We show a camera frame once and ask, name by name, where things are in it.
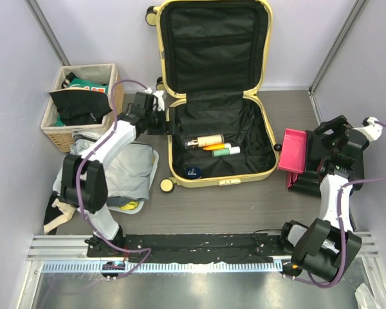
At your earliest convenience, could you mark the crumpled white plastic sheet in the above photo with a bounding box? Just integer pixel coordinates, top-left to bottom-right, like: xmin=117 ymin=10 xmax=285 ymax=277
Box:
xmin=354 ymin=283 xmax=381 ymax=309

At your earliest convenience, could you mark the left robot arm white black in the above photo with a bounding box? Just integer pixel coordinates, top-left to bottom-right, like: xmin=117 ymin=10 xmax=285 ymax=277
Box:
xmin=59 ymin=91 xmax=168 ymax=257

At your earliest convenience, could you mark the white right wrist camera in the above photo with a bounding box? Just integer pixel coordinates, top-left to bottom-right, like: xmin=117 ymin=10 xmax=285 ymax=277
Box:
xmin=353 ymin=117 xmax=383 ymax=142

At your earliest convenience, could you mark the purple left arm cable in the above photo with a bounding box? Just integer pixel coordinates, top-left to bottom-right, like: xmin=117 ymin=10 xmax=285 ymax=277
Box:
xmin=75 ymin=79 xmax=152 ymax=281

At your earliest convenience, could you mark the white slotted cable duct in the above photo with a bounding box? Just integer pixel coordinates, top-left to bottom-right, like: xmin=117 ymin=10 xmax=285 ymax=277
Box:
xmin=41 ymin=259 xmax=282 ymax=274

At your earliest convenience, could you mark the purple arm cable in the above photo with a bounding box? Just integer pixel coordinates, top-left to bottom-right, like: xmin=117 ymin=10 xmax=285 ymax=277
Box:
xmin=288 ymin=122 xmax=386 ymax=289
xmin=75 ymin=79 xmax=152 ymax=281

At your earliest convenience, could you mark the dark blue round jar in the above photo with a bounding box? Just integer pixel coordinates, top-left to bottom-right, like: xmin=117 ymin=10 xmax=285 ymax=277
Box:
xmin=185 ymin=167 xmax=202 ymax=180

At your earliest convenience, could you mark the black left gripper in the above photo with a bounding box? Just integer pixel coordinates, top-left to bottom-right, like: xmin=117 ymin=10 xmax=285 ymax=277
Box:
xmin=146 ymin=107 xmax=180 ymax=136

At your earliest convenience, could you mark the dark folded garment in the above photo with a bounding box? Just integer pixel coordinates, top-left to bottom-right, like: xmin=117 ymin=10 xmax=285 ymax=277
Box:
xmin=106 ymin=196 xmax=132 ymax=207

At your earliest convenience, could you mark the black garment in basket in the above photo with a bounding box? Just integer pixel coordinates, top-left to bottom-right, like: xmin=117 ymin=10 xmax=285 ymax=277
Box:
xmin=50 ymin=88 xmax=112 ymax=126

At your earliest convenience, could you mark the woven wicker laundry basket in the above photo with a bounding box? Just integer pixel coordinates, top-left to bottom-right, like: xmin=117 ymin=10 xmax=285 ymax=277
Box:
xmin=41 ymin=64 xmax=124 ymax=153

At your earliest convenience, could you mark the yellow hard-shell suitcase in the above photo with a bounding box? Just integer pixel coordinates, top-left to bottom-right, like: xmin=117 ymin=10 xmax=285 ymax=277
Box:
xmin=145 ymin=1 xmax=280 ymax=192

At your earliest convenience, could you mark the black storage box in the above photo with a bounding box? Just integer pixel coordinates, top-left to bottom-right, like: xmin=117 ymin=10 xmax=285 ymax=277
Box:
xmin=296 ymin=131 xmax=369 ymax=231

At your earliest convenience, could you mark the pink drawer tray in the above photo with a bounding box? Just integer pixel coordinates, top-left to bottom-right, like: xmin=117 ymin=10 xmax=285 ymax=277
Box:
xmin=277 ymin=128 xmax=307 ymax=174

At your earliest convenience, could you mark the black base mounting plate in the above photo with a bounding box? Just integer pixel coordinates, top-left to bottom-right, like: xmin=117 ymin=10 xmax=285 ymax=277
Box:
xmin=86 ymin=233 xmax=309 ymax=263

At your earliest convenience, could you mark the white perforated plastic basket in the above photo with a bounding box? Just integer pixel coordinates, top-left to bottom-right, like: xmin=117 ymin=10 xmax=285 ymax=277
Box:
xmin=106 ymin=154 xmax=160 ymax=214

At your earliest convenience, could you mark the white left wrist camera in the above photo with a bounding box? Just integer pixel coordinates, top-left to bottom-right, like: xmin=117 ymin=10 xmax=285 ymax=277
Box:
xmin=145 ymin=88 xmax=167 ymax=111

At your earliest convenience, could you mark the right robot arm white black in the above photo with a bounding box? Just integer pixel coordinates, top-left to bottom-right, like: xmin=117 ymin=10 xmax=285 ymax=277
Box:
xmin=276 ymin=115 xmax=381 ymax=288

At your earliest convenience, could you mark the orange cosmetic tube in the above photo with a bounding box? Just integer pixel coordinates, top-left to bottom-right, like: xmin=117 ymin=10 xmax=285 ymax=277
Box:
xmin=203 ymin=143 xmax=231 ymax=151

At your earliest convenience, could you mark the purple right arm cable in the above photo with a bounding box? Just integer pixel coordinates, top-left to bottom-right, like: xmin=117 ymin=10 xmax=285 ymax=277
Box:
xmin=288 ymin=122 xmax=386 ymax=289

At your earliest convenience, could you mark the aluminium rail frame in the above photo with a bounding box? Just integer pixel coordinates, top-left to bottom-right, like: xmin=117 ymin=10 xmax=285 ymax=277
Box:
xmin=27 ymin=232 xmax=379 ymax=260

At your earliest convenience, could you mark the beige cosmetic bottle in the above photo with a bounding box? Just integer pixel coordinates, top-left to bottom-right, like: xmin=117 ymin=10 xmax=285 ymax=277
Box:
xmin=185 ymin=134 xmax=225 ymax=149

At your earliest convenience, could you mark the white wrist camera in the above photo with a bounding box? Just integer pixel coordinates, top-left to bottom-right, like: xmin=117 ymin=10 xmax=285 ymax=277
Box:
xmin=145 ymin=88 xmax=167 ymax=111
xmin=353 ymin=117 xmax=383 ymax=142

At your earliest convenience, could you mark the light grey garment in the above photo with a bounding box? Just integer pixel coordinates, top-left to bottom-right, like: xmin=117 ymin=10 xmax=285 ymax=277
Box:
xmin=53 ymin=130 xmax=155 ymax=202

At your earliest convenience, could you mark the yellow-green garment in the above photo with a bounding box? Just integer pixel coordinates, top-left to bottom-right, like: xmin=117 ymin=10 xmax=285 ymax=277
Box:
xmin=119 ymin=201 xmax=140 ymax=211

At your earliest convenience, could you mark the green white cosmetic tube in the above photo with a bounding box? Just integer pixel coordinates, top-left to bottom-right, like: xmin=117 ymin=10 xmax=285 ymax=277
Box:
xmin=212 ymin=146 xmax=241 ymax=157

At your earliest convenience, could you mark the green printed garment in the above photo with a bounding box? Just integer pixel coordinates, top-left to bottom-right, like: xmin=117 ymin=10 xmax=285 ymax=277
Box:
xmin=67 ymin=78 xmax=109 ymax=94

